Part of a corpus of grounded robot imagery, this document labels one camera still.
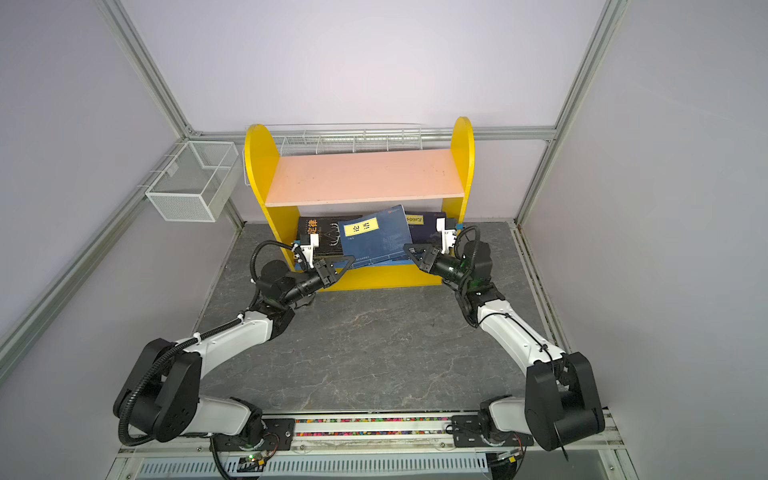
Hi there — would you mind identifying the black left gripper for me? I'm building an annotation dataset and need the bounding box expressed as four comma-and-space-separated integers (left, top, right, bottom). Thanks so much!
281, 256, 355, 307

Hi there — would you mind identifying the navy book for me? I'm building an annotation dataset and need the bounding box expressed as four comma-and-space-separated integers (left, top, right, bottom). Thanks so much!
339, 205, 412, 269
405, 212, 446, 245

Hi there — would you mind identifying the black deer cover book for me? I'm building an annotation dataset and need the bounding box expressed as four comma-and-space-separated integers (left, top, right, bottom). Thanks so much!
297, 215, 359, 257

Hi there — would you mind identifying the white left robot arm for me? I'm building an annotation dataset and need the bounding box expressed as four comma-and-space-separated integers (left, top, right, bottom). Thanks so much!
113, 256, 355, 447

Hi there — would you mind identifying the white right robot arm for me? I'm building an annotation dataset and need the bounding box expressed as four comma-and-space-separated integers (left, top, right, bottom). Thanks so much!
403, 240, 605, 451

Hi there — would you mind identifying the yellow wooden bookshelf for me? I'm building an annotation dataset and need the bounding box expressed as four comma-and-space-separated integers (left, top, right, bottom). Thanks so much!
244, 116, 476, 293

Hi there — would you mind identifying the white mesh wire basket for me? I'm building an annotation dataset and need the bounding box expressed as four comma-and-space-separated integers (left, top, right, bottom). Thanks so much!
146, 141, 242, 223

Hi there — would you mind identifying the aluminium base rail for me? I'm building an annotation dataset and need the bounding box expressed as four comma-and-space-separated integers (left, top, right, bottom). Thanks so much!
108, 411, 638, 479

